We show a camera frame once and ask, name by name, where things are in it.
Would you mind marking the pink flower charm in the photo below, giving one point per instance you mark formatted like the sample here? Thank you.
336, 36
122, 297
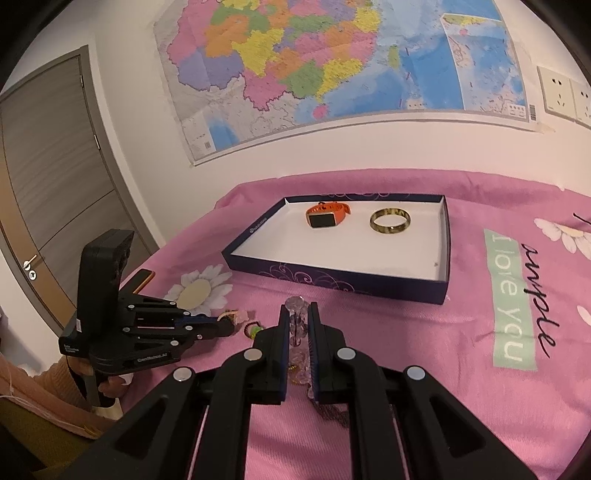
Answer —
231, 316

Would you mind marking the olive green garment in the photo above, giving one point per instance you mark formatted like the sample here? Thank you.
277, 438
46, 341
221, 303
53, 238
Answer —
32, 443

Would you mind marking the orange smart watch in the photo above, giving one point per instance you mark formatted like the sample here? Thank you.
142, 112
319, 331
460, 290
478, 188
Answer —
321, 220

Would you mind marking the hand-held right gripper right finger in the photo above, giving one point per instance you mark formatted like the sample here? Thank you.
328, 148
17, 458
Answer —
316, 355

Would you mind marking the person's left forearm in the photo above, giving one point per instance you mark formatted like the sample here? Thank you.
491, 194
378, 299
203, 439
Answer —
41, 392

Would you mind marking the white wall socket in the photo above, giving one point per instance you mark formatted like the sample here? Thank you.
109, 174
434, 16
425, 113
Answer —
582, 104
556, 90

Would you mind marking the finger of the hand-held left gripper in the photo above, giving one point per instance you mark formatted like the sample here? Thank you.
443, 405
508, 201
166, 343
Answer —
157, 311
157, 346

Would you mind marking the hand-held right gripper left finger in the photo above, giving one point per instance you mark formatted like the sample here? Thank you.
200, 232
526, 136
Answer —
281, 355

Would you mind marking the grey wooden door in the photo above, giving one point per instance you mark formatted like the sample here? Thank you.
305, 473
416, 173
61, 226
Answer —
51, 175

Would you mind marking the smartphone with orange case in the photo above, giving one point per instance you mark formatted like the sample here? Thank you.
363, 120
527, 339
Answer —
144, 277

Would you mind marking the person's left hand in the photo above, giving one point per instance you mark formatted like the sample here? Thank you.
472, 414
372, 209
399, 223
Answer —
121, 383

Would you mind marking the dark blue box lid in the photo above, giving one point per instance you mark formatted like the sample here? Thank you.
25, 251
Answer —
369, 258

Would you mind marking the pink printed blanket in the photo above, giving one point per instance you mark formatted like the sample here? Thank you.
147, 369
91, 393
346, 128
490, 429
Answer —
438, 346

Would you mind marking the colourful wall map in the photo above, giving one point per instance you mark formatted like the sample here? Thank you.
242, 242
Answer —
323, 69

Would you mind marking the gold bangle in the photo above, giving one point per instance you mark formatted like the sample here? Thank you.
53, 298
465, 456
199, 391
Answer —
375, 227

